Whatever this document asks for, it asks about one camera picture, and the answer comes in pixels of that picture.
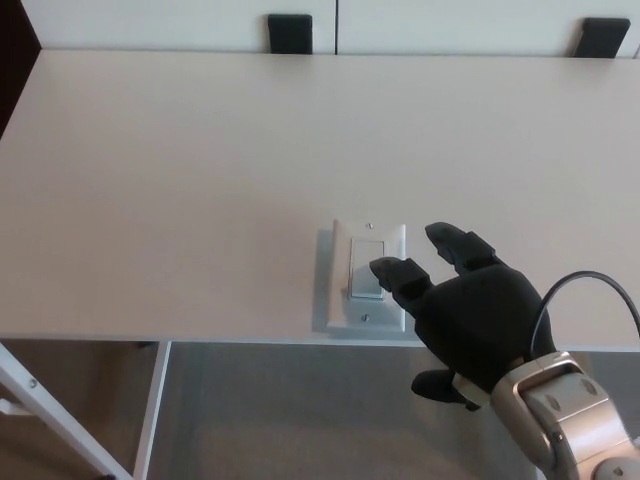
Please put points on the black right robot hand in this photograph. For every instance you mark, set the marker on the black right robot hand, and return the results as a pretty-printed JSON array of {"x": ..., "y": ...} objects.
[{"x": 485, "y": 320}]

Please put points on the white light switch with plate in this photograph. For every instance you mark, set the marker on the white light switch with plate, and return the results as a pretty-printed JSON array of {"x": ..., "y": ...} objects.
[{"x": 340, "y": 310}]

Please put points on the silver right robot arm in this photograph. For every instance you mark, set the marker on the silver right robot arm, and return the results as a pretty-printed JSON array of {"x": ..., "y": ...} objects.
[{"x": 575, "y": 415}]

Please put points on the white cabinet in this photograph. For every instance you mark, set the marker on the white cabinet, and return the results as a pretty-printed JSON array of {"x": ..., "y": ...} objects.
[{"x": 150, "y": 25}]

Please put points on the white plastic hook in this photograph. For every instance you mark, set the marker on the white plastic hook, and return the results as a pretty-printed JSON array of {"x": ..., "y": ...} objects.
[{"x": 9, "y": 407}]

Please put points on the white metal table leg frame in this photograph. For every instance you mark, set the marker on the white metal table leg frame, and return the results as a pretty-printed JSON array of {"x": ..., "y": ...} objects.
[{"x": 152, "y": 415}]

